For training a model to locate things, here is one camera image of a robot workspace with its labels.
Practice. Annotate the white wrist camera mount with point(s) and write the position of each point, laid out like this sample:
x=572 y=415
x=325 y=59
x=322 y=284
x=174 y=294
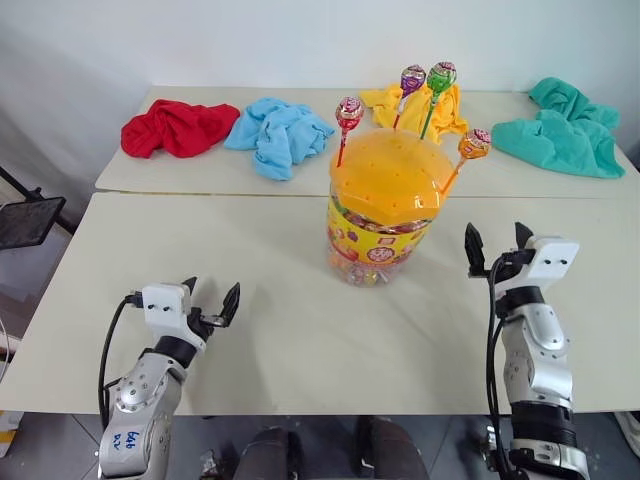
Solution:
x=162 y=310
x=552 y=262

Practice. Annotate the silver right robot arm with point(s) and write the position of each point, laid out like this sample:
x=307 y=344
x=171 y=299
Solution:
x=542 y=350

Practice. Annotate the green wrapped lollipop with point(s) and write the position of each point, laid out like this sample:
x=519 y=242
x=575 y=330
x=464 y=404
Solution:
x=442 y=76

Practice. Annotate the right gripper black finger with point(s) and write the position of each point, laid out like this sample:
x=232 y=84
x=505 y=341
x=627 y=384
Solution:
x=523 y=236
x=476 y=252

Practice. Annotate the red wrapped lollipop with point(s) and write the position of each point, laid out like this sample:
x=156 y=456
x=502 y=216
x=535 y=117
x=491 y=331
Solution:
x=350 y=114

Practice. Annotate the black stand pole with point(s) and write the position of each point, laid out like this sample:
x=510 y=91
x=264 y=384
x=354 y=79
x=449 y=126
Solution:
x=20 y=182

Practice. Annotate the teal crumpled cloth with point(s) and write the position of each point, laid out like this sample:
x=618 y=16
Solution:
x=565 y=135

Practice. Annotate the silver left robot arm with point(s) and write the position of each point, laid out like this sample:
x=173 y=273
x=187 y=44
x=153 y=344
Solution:
x=135 y=395

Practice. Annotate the lollipop jar with orange lid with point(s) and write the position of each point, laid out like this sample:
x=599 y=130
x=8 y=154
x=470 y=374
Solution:
x=385 y=200

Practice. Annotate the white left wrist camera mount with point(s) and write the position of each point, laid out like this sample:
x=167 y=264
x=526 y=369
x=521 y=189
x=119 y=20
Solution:
x=162 y=310

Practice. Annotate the yellow crumpled cloth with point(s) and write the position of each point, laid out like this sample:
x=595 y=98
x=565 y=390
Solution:
x=385 y=107

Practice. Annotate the light blue crumpled cloth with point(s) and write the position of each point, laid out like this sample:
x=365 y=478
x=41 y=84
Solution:
x=280 y=135

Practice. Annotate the black tablet screen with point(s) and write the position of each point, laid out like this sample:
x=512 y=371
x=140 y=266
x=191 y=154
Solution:
x=27 y=222

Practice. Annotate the orange wrapped lollipop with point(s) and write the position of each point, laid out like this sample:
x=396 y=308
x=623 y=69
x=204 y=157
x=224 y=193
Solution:
x=476 y=144

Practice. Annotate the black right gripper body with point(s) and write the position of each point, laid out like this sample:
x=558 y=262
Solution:
x=515 y=270

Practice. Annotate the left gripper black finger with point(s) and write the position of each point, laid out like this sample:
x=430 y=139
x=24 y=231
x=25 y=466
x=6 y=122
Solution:
x=230 y=306
x=191 y=286

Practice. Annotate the purple wrapped lollipop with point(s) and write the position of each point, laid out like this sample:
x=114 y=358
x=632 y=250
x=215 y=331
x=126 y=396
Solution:
x=412 y=80

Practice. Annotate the dark rounded shape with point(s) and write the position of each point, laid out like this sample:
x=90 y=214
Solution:
x=392 y=450
x=267 y=455

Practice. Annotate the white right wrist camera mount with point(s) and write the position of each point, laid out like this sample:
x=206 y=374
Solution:
x=552 y=262

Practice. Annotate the red crumpled cloth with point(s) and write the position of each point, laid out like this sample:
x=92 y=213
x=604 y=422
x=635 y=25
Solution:
x=175 y=127

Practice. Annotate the yellow floor object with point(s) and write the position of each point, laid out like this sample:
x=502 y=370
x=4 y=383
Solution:
x=6 y=435

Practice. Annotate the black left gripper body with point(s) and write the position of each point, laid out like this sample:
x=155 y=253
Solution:
x=201 y=322

